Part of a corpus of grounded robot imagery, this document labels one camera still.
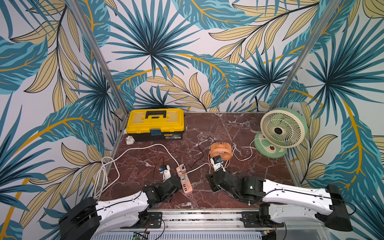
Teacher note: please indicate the yellow black toolbox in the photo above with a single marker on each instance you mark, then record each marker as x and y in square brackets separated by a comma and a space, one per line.
[156, 125]

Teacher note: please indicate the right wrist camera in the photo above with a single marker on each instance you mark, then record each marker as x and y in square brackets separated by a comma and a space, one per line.
[217, 163]

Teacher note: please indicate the pink power strip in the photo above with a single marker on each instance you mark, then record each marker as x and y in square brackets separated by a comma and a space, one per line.
[186, 184]

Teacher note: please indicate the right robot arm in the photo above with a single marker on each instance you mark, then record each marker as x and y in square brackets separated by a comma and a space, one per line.
[279, 202]

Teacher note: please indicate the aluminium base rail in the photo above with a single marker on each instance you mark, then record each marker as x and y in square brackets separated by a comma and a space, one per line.
[216, 224]

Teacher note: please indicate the green white desk fan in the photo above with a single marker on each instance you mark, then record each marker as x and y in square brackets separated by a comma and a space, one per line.
[281, 129]

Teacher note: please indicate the right aluminium frame post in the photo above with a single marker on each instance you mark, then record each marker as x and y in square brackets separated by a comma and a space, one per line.
[313, 37]

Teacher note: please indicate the small orange fan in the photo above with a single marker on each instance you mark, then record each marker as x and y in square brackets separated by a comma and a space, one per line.
[221, 149]

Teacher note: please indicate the pink USB charger adapter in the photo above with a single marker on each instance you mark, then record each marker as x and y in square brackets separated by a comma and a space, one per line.
[181, 170]

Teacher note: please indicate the aluminium frame post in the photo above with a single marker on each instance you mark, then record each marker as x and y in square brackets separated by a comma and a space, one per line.
[90, 37]
[313, 37]

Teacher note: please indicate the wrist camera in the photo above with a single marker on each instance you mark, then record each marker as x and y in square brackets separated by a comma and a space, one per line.
[165, 172]
[217, 163]

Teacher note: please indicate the left aluminium frame post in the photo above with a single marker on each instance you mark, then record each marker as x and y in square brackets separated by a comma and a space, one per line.
[90, 37]

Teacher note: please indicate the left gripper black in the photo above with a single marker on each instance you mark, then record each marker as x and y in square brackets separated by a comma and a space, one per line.
[178, 188]

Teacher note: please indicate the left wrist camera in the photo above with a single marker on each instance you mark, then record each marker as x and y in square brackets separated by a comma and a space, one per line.
[165, 172]

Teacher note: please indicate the white wall plug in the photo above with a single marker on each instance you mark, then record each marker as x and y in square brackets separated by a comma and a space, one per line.
[130, 140]

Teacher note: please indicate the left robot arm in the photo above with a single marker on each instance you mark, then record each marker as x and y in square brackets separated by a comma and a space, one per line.
[90, 218]

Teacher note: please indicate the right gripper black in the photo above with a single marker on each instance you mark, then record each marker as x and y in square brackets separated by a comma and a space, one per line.
[216, 177]

